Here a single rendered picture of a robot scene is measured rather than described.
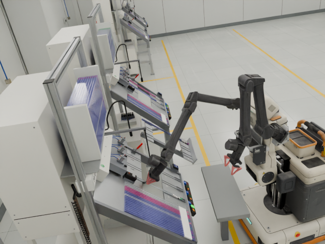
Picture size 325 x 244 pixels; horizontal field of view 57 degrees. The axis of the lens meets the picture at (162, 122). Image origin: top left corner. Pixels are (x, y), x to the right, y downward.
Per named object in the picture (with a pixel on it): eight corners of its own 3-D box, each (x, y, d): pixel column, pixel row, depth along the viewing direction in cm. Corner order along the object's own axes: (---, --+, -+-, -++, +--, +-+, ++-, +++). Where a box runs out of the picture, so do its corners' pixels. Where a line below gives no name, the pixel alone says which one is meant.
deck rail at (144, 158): (176, 178, 246) (180, 173, 244) (176, 179, 245) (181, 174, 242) (99, 139, 222) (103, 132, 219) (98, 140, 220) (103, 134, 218)
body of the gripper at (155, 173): (150, 178, 196) (156, 170, 194) (149, 168, 205) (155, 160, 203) (158, 182, 199) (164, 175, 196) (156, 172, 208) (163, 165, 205)
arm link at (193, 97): (192, 88, 204) (184, 90, 213) (190, 108, 203) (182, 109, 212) (243, 98, 224) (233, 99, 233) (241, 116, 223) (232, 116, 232)
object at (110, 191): (137, 159, 231) (140, 155, 229) (139, 227, 174) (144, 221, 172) (99, 140, 220) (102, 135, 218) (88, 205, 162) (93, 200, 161)
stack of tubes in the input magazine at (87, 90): (106, 111, 207) (97, 74, 194) (100, 154, 163) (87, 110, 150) (88, 114, 207) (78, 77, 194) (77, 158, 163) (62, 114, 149)
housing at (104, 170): (103, 144, 222) (113, 129, 217) (96, 189, 179) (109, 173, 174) (93, 139, 219) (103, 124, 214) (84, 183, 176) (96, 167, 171)
